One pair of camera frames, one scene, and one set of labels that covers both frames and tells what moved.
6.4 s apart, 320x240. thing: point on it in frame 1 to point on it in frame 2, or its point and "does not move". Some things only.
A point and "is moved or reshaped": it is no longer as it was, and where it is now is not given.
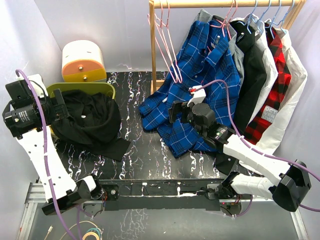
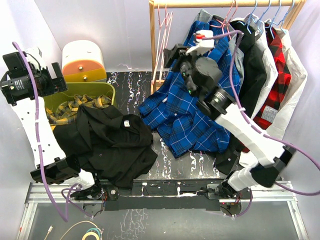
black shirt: x=92 y=125 is moved or reshaped
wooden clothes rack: x=298 y=5 does not move
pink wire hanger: x=162 y=35 to x=160 y=27
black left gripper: x=57 y=112 to x=55 y=85
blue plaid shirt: x=205 y=59 does not move
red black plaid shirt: x=265 y=118 does not move
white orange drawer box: x=82 y=62 does not move
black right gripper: x=176 y=108 to x=177 y=52
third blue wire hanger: x=282 y=21 does not move
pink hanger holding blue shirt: x=230 y=14 does not move
